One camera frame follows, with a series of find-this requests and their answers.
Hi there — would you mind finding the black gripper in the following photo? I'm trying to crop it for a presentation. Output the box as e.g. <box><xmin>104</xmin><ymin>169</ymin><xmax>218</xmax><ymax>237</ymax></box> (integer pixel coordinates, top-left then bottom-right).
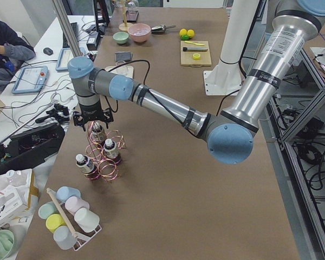
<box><xmin>73</xmin><ymin>107</ymin><xmax>114</xmax><ymax>132</ymax></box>

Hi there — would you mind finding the copper wire bottle basket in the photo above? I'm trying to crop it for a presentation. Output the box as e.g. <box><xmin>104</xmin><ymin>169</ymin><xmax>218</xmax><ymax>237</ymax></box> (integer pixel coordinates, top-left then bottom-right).
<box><xmin>85</xmin><ymin>121</ymin><xmax>126</xmax><ymax>182</ymax></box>

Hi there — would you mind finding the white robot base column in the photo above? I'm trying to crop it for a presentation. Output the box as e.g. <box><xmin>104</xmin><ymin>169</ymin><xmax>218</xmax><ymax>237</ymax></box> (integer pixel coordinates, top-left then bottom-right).
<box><xmin>204</xmin><ymin>0</ymin><xmax>259</xmax><ymax>96</ymax></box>

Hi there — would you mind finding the rear tea bottle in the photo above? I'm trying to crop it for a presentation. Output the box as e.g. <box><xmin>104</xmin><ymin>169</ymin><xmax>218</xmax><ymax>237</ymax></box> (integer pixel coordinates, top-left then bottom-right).
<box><xmin>92</xmin><ymin>122</ymin><xmax>107</xmax><ymax>145</ymax></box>

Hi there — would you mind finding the tea bottle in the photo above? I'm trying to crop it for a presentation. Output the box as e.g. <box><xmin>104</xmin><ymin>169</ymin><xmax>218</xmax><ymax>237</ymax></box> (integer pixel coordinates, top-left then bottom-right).
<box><xmin>103</xmin><ymin>138</ymin><xmax>121</xmax><ymax>164</ymax></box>
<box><xmin>75</xmin><ymin>154</ymin><xmax>100</xmax><ymax>180</ymax></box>
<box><xmin>92</xmin><ymin>122</ymin><xmax>107</xmax><ymax>145</ymax></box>

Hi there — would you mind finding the middle tea bottle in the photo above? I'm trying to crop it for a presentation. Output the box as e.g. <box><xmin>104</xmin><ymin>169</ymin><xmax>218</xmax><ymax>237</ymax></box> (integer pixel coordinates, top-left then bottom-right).
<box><xmin>103</xmin><ymin>138</ymin><xmax>121</xmax><ymax>164</ymax></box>

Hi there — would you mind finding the front tea bottle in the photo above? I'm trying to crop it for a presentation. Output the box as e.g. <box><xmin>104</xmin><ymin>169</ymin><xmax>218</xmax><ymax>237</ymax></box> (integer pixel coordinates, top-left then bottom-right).
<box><xmin>75</xmin><ymin>154</ymin><xmax>100</xmax><ymax>180</ymax></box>

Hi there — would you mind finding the beige tray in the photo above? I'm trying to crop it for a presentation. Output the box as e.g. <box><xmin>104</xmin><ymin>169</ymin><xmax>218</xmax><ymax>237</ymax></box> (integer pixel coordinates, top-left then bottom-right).
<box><xmin>105</xmin><ymin>65</ymin><xmax>134</xmax><ymax>78</ymax></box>

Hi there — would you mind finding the black equipment case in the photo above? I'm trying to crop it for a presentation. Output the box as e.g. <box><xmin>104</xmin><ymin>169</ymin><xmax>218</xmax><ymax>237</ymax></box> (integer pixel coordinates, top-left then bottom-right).
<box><xmin>0</xmin><ymin>122</ymin><xmax>65</xmax><ymax>175</ymax></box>

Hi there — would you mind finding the blue teach pendant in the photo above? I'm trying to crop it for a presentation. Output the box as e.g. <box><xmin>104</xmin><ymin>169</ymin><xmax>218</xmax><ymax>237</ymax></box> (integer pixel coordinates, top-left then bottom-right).
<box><xmin>12</xmin><ymin>66</ymin><xmax>49</xmax><ymax>94</ymax></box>
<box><xmin>55</xmin><ymin>48</ymin><xmax>74</xmax><ymax>72</ymax></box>

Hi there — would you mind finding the blue mug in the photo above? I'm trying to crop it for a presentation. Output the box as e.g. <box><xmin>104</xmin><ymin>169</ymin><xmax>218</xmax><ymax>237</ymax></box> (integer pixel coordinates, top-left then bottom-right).
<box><xmin>56</xmin><ymin>186</ymin><xmax>81</xmax><ymax>203</ymax></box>

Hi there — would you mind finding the pink mug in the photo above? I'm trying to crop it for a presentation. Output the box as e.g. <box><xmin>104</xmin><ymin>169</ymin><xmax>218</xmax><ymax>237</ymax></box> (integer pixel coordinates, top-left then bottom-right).
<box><xmin>65</xmin><ymin>196</ymin><xmax>90</xmax><ymax>216</ymax></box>

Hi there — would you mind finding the black computer mouse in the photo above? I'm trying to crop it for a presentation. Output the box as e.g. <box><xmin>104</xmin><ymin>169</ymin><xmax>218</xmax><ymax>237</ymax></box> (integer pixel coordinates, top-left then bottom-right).
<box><xmin>43</xmin><ymin>47</ymin><xmax>54</xmax><ymax>56</ymax></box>

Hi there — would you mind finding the green mug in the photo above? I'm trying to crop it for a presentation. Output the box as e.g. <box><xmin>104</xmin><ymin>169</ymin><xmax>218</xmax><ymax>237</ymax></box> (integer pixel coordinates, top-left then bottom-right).
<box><xmin>38</xmin><ymin>201</ymin><xmax>59</xmax><ymax>219</ymax></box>

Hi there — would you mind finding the white mug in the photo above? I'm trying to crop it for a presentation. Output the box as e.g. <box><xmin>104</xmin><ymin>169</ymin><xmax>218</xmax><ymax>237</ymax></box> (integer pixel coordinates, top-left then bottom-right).
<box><xmin>74</xmin><ymin>208</ymin><xmax>100</xmax><ymax>233</ymax></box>

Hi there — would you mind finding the wooden cup tree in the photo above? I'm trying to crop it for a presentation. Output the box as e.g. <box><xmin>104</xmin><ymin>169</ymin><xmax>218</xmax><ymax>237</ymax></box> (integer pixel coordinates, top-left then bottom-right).
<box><xmin>113</xmin><ymin>0</ymin><xmax>133</xmax><ymax>32</ymax></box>

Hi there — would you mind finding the pink bowl with ice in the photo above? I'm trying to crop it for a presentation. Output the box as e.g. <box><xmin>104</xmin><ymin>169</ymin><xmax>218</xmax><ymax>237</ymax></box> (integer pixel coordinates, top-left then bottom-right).
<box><xmin>128</xmin><ymin>23</ymin><xmax>151</xmax><ymax>43</ymax></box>

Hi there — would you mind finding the yellow mug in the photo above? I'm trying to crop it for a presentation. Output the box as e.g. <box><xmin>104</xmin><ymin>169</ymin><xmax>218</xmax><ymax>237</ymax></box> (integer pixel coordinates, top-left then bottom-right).
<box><xmin>45</xmin><ymin>213</ymin><xmax>66</xmax><ymax>233</ymax></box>

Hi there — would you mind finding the person in dark jacket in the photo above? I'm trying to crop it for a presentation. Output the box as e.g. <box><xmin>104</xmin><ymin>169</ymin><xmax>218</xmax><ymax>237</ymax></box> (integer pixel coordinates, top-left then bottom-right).
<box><xmin>0</xmin><ymin>21</ymin><xmax>36</xmax><ymax>92</ymax></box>

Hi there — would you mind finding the metal scoop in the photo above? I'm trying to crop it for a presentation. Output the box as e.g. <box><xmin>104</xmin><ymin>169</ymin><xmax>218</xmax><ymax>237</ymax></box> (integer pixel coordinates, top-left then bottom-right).
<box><xmin>151</xmin><ymin>24</ymin><xmax>177</xmax><ymax>34</ymax></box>

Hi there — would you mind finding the grey mug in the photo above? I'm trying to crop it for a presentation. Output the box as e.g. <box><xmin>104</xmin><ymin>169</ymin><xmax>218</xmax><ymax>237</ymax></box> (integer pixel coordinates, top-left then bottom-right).
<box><xmin>53</xmin><ymin>226</ymin><xmax>77</xmax><ymax>250</ymax></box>

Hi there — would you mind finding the black knife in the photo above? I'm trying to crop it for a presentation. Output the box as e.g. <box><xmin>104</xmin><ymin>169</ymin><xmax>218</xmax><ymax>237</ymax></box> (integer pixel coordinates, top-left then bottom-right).
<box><xmin>182</xmin><ymin>47</ymin><xmax>208</xmax><ymax>52</ymax></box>

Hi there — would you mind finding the white cardboard box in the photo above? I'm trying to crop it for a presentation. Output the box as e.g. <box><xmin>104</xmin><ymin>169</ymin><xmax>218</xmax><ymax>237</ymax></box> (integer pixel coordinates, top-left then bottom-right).
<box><xmin>0</xmin><ymin>168</ymin><xmax>40</xmax><ymax>228</ymax></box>

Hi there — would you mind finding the wooden cutting board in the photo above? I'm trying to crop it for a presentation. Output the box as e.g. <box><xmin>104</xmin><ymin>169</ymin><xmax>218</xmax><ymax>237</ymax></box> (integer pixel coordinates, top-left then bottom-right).
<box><xmin>180</xmin><ymin>41</ymin><xmax>212</xmax><ymax>67</ymax></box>

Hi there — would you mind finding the yellow peeler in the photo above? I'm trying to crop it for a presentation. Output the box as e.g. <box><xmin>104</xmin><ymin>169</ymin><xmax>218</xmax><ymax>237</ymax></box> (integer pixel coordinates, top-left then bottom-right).
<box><xmin>184</xmin><ymin>41</ymin><xmax>205</xmax><ymax>46</ymax></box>

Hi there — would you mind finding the yellow lemon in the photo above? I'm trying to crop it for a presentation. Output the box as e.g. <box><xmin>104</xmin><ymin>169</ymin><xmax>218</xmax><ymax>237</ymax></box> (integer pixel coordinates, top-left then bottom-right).
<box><xmin>179</xmin><ymin>28</ymin><xmax>187</xmax><ymax>37</ymax></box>

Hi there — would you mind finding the green lime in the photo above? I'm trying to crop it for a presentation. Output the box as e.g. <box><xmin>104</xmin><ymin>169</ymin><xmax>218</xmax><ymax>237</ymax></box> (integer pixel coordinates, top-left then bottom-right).
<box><xmin>187</xmin><ymin>29</ymin><xmax>195</xmax><ymax>38</ymax></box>

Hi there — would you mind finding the wooden rack handle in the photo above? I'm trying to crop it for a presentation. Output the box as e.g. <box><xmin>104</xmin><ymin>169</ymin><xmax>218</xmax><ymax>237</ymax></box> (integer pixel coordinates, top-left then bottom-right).
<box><xmin>46</xmin><ymin>188</ymin><xmax>78</xmax><ymax>238</ymax></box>

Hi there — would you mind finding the white wire cup rack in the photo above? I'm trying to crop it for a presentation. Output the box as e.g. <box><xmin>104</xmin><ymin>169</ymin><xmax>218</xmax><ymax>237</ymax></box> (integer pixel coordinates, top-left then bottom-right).
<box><xmin>60</xmin><ymin>204</ymin><xmax>102</xmax><ymax>251</ymax></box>

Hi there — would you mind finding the aluminium frame post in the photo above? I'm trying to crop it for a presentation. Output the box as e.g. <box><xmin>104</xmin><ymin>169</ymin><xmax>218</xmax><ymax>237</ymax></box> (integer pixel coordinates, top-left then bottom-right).
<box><xmin>51</xmin><ymin>0</ymin><xmax>82</xmax><ymax>57</ymax></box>

